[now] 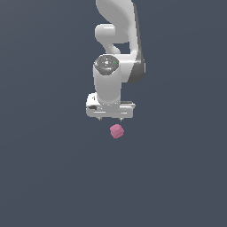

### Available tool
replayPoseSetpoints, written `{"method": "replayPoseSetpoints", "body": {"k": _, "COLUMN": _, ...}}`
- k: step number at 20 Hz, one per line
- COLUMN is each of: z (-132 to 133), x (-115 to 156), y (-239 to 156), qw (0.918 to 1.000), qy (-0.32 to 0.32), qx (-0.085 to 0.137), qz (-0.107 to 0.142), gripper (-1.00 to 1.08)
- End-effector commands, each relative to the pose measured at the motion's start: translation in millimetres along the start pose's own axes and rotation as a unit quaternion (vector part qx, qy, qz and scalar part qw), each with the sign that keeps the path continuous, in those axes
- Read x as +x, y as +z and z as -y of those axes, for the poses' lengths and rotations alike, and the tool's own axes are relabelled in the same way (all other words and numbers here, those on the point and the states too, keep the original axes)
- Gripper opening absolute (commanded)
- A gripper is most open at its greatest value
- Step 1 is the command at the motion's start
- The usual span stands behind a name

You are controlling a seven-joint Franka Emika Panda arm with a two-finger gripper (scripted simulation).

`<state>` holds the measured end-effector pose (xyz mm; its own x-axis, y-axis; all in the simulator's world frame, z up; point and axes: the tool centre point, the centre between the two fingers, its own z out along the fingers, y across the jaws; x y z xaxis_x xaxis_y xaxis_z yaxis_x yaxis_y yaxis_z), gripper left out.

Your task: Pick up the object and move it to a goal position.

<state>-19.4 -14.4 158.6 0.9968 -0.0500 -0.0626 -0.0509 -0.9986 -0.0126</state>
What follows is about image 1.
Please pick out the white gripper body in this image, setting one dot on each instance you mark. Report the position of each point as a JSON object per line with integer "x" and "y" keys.
{"x": 109, "y": 110}

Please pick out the pink cube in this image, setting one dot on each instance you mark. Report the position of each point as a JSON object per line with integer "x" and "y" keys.
{"x": 116, "y": 131}

